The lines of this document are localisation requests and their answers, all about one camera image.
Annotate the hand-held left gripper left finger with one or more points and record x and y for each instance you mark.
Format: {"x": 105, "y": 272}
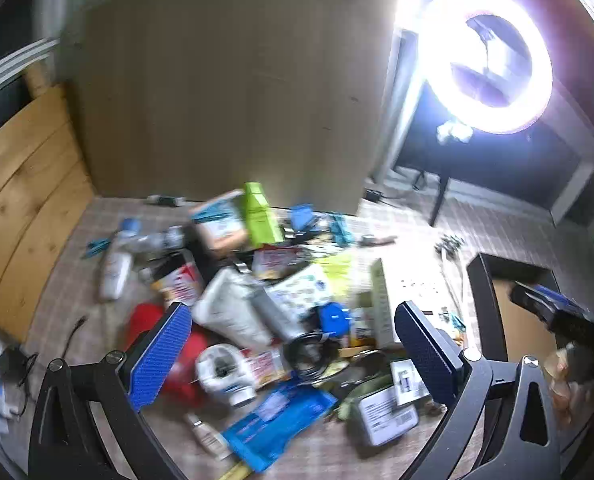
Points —
{"x": 162, "y": 355}

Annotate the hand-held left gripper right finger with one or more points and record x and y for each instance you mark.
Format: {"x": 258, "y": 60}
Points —
{"x": 427, "y": 355}

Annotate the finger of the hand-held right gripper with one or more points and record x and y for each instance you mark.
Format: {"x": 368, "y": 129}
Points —
{"x": 532, "y": 305}
{"x": 559, "y": 301}

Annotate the red cloth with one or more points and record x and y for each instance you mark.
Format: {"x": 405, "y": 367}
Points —
{"x": 187, "y": 375}

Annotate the black container box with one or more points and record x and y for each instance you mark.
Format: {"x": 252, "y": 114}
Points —
{"x": 479, "y": 300}

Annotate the olive green pouch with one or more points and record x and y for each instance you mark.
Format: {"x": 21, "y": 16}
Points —
{"x": 362, "y": 390}

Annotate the grey parcel white label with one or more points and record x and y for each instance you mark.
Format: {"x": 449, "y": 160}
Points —
{"x": 384, "y": 417}

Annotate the white cardboard box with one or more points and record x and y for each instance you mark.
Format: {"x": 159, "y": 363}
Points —
{"x": 412, "y": 280}

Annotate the white printed pouch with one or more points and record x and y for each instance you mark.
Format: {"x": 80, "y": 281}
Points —
{"x": 227, "y": 305}

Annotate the yellow plastic shuttlecock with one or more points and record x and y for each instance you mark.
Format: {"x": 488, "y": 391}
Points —
{"x": 339, "y": 272}

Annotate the yellow ruler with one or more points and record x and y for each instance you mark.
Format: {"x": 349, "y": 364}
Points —
{"x": 234, "y": 472}

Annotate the person's right hand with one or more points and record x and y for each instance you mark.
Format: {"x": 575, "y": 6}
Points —
{"x": 564, "y": 385}

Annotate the white label card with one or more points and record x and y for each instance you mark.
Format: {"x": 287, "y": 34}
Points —
{"x": 407, "y": 382}

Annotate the red white coffee packet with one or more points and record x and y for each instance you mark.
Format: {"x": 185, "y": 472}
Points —
{"x": 182, "y": 280}

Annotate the white plastic bottle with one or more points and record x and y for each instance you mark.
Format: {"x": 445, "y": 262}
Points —
{"x": 116, "y": 275}

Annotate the small white tube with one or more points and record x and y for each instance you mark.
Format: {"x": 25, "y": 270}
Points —
{"x": 209, "y": 437}

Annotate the blue round tape measure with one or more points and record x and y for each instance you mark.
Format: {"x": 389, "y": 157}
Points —
{"x": 334, "y": 317}

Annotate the red white sachet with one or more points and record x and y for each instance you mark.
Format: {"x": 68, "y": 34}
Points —
{"x": 267, "y": 367}

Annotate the clear plastic bottle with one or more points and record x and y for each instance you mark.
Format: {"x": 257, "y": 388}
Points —
{"x": 152, "y": 242}

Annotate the silver tube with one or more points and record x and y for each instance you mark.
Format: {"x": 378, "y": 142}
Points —
{"x": 277, "y": 315}

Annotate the blue plastic packet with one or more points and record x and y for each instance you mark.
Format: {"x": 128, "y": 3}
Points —
{"x": 277, "y": 420}

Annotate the black light stand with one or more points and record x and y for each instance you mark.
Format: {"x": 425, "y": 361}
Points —
{"x": 439, "y": 200}

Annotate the dotted tissue pack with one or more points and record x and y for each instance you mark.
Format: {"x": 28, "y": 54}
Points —
{"x": 302, "y": 287}

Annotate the grey power strip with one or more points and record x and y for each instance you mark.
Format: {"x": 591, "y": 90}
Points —
{"x": 164, "y": 200}

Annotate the lime green pouch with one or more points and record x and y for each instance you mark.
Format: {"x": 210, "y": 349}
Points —
{"x": 261, "y": 220}

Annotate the black power adapter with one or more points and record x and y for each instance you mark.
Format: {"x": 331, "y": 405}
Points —
{"x": 373, "y": 196}

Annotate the white crumpled bag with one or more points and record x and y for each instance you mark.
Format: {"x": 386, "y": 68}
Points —
{"x": 454, "y": 132}

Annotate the large beige board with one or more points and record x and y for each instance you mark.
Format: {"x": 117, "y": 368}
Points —
{"x": 227, "y": 85}

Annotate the white striped rail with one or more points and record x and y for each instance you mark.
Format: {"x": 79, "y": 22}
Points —
{"x": 7, "y": 72}

